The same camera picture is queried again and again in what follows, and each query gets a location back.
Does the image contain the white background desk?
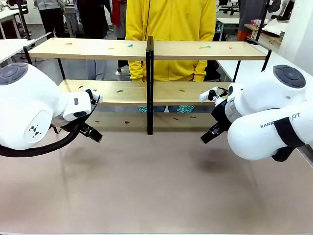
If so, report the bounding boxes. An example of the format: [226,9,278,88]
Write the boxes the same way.
[216,17,240,41]
[0,8,27,40]

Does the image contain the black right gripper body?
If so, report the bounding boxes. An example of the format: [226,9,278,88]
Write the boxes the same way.
[211,97,232,128]

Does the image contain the black stand pole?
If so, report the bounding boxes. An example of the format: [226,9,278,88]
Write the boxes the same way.
[18,0,32,41]
[246,0,271,46]

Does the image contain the red garment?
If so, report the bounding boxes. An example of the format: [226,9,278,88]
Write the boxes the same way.
[111,0,122,27]

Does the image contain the black strap on right arm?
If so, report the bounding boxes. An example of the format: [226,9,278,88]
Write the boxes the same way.
[275,117,305,149]

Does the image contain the wooden background table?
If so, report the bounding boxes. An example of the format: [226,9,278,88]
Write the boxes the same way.
[244,23,282,46]

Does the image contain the black office chair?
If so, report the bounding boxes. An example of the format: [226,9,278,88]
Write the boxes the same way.
[204,60,222,82]

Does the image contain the bystander in dark clothes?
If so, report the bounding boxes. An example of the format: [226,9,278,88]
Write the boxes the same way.
[77,0,110,40]

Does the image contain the large white table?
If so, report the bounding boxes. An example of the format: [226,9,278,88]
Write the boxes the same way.
[216,51,286,83]

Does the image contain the wood shelf unit black frame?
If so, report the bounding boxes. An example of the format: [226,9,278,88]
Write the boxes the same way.
[23,36,151,135]
[149,36,272,135]

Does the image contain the bystander in black trousers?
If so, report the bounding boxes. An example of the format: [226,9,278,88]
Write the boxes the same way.
[34,0,66,39]

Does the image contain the person's left forearm yellow sleeve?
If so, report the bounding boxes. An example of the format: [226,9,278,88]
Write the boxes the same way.
[192,60,208,83]

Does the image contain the bystander in grey clothes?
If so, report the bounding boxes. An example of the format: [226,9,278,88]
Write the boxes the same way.
[237,0,282,42]

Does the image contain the white side table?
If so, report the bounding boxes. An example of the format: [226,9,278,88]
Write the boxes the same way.
[0,39,37,66]

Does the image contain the person's right forearm yellow sleeve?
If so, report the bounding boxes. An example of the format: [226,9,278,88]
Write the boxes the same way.
[129,60,147,82]

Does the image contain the person in yellow hoodie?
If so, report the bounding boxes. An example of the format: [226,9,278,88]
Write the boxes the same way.
[125,0,217,113]

